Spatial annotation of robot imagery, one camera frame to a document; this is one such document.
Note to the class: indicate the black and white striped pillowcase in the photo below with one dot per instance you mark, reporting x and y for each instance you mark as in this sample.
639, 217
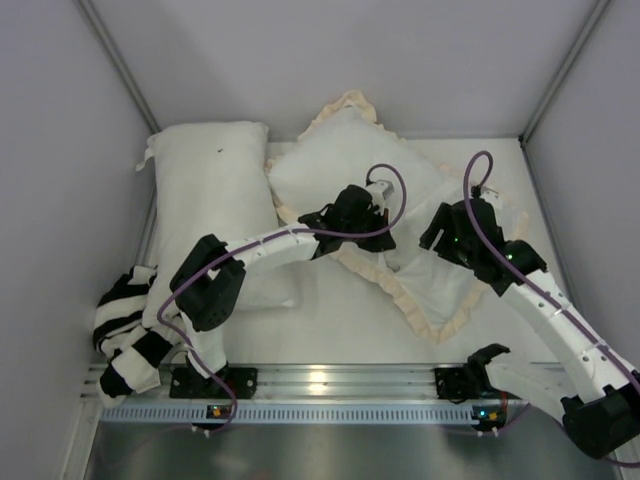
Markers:
134, 352

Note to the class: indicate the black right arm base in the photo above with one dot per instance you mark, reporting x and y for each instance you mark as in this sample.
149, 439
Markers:
460, 384

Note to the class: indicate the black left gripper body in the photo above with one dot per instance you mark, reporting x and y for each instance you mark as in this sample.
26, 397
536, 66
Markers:
370, 232

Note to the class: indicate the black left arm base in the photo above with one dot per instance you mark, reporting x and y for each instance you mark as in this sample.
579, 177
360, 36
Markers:
187, 383

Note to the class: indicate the bare white pillow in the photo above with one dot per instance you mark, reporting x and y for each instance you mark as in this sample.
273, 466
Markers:
210, 179

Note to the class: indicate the aluminium frame post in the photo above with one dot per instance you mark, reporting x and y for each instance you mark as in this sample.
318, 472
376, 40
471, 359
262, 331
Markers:
99, 29
578, 45

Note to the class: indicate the perforated grey cable duct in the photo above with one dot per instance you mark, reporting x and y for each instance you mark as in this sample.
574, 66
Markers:
334, 414

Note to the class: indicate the aluminium mounting rail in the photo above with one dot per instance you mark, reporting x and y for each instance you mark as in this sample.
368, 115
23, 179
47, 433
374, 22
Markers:
312, 382

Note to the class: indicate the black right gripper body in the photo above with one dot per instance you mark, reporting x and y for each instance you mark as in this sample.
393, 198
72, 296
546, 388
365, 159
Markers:
445, 232

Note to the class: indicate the left aluminium frame post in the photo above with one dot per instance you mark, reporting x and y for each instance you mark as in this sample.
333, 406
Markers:
99, 29

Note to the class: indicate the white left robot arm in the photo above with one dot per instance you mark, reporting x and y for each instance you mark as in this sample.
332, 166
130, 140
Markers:
207, 285

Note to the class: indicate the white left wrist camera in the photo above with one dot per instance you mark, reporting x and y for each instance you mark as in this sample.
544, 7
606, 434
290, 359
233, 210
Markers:
380, 192

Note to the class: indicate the right aluminium frame post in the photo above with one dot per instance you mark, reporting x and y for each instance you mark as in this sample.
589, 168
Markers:
578, 45

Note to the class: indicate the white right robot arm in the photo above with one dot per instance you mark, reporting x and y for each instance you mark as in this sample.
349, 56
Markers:
598, 403

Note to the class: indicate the grey pillowcase with cream frill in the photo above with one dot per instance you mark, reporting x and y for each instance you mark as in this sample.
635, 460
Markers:
344, 145

